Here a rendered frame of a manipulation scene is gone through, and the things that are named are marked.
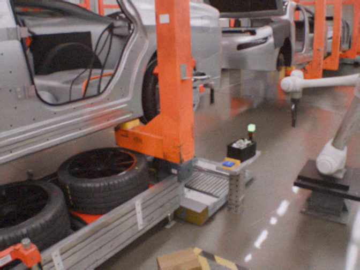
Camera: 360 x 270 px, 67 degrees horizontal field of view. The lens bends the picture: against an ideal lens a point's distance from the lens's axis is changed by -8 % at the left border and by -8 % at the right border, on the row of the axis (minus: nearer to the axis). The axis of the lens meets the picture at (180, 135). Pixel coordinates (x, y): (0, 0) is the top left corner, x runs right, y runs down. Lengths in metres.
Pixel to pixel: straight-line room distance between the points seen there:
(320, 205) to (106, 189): 1.63
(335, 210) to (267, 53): 3.09
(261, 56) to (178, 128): 3.18
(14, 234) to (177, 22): 1.47
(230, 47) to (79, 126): 3.39
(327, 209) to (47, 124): 2.11
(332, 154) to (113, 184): 1.47
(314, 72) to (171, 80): 4.22
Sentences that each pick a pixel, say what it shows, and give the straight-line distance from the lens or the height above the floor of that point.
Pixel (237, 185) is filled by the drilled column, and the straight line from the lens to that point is 2.31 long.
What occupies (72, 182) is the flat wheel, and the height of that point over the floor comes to 0.50.
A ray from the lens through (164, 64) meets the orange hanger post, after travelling 1.89.
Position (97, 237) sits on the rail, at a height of 0.31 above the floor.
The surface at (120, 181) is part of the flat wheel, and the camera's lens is 1.92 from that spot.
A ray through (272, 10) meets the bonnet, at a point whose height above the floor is 1.77.
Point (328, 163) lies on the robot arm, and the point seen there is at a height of 0.53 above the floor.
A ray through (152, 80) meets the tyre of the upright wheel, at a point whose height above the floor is 1.02.
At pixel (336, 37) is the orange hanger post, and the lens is 7.65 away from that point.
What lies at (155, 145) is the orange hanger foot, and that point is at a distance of 2.11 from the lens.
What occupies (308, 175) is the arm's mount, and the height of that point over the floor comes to 0.33.
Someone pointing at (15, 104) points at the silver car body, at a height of 1.06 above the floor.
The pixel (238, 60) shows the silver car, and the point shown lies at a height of 0.93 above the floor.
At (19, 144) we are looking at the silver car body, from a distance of 1.85.
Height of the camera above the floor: 1.37
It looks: 19 degrees down
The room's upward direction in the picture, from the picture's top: 3 degrees counter-clockwise
